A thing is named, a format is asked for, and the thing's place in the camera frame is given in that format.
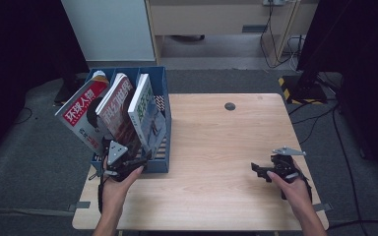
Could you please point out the dark blue lava cover magazine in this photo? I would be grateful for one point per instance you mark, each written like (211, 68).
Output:
(107, 93)

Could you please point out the blue plastic file rack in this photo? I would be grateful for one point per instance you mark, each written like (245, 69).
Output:
(161, 82)

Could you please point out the red orange cover magazine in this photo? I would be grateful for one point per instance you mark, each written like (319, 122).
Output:
(118, 111)

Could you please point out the person's right hand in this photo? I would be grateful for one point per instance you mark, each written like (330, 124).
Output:
(295, 195)

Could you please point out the black curtain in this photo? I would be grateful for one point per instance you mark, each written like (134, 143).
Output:
(19, 49)
(367, 49)

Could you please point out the light wooden desk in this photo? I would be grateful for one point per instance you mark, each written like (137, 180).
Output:
(203, 19)

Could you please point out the black stand base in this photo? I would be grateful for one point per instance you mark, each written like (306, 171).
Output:
(66, 93)

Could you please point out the black stand with striped base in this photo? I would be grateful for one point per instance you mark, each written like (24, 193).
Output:
(303, 90)

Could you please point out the white power strip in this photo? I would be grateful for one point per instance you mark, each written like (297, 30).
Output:
(274, 2)

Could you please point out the dark round table grommet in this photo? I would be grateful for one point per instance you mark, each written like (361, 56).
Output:
(230, 106)

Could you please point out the person's left hand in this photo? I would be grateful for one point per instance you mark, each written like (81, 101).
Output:
(114, 193)

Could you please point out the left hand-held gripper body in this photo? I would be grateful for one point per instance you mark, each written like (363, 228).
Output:
(118, 164)

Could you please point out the red banner magazine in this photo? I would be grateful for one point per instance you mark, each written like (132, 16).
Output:
(78, 108)

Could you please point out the white cabinet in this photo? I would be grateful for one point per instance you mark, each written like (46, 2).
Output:
(108, 29)

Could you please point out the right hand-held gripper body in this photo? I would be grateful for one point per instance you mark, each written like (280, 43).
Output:
(282, 165)

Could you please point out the grey tape piece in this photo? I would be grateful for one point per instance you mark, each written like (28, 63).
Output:
(78, 206)
(323, 207)

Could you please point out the white snow scene magazine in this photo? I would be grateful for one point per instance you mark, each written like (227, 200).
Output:
(147, 124)

